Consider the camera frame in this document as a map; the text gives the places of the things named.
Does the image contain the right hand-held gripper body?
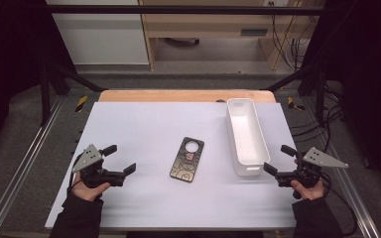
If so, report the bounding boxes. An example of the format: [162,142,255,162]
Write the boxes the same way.
[275,147,349,190]

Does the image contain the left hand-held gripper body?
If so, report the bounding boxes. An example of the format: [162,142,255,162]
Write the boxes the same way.
[70,143,127,189]

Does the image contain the white plastic bin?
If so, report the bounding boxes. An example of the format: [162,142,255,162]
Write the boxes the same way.
[226,97,272,178]

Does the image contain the person's left hand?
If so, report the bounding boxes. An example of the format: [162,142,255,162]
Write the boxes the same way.
[72,172,112,202]

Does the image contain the person's right hand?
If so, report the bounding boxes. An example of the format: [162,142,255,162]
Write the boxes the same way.
[290,179,326,201]

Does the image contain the white table mat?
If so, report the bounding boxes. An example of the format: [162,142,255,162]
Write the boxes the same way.
[44,101,299,230]

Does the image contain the yellow black tape strip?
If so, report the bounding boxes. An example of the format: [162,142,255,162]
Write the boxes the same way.
[74,95,89,113]
[287,96,307,112]

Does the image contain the black metal stand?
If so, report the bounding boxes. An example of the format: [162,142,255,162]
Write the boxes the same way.
[260,61,327,124]
[39,61,107,127]

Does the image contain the wooden table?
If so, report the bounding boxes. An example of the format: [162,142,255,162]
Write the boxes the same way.
[98,88,277,103]

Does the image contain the black curtain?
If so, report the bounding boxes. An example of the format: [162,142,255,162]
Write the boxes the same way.
[0,0,77,160]
[302,0,381,189]

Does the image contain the white cabinet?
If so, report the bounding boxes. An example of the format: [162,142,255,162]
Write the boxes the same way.
[45,0,150,65]

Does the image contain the light wooden desk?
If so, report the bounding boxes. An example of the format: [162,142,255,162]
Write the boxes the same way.
[138,0,325,71]

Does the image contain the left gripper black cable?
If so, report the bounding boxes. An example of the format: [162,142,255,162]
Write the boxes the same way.
[66,155,83,196]

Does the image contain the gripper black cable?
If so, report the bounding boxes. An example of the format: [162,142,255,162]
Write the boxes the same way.
[66,155,83,196]
[321,173,359,237]

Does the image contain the black floor cables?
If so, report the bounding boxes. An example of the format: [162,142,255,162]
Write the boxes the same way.
[290,83,348,153]

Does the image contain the aluminium floor rail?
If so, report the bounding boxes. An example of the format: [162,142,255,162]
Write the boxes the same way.
[0,94,64,238]
[323,142,381,238]

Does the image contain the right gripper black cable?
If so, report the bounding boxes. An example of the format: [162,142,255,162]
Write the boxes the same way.
[321,173,359,237]

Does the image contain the hanging cable bundle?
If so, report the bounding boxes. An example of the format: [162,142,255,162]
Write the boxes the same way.
[270,3,316,71]

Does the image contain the black horizontal frame bar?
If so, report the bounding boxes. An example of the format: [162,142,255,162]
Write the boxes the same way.
[46,4,325,16]

